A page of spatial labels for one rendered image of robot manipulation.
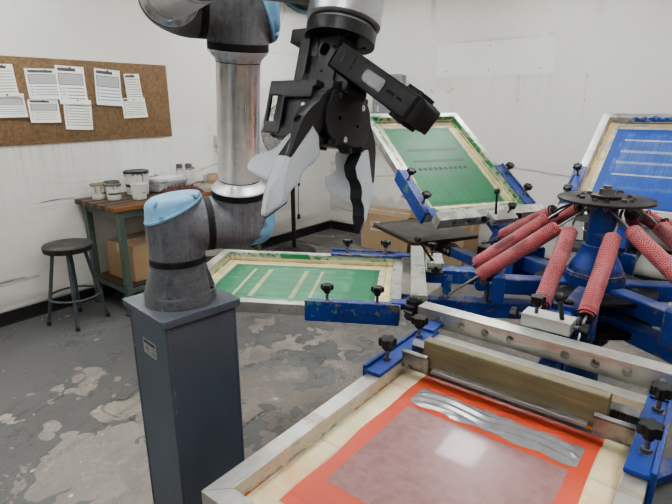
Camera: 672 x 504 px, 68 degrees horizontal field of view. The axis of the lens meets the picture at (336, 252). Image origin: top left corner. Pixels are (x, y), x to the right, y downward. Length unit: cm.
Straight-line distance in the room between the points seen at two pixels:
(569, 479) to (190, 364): 76
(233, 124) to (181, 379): 53
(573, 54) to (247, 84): 450
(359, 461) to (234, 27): 83
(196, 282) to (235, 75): 42
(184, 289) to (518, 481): 73
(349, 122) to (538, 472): 78
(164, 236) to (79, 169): 353
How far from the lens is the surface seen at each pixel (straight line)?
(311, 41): 55
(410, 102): 45
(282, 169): 45
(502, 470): 106
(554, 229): 179
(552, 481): 107
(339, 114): 50
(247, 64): 101
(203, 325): 110
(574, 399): 117
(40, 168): 445
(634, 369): 136
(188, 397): 115
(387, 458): 105
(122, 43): 479
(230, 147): 104
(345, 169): 54
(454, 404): 121
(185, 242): 106
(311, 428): 106
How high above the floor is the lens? 161
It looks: 16 degrees down
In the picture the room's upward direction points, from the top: straight up
